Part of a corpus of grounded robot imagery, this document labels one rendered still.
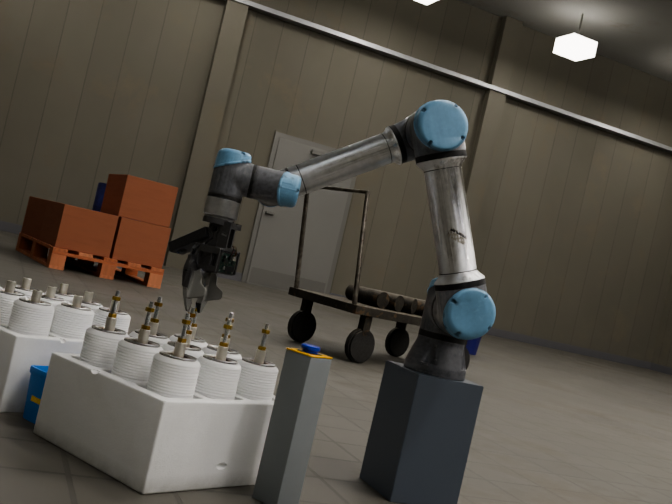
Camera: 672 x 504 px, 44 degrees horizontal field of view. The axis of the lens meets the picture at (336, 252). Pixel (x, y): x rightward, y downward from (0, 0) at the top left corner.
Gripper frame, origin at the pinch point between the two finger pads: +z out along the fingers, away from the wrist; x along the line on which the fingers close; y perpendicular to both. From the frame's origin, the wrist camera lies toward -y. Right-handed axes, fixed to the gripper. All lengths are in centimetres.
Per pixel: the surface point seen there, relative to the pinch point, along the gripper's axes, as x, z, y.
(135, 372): -15.0, 14.7, 2.4
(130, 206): 336, -27, -380
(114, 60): 599, -216, -746
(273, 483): 0.5, 29.8, 31.1
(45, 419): -17.4, 30.3, -17.6
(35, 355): -8.8, 20.5, -35.7
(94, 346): -14.8, 12.6, -11.1
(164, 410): -21.0, 18.2, 17.6
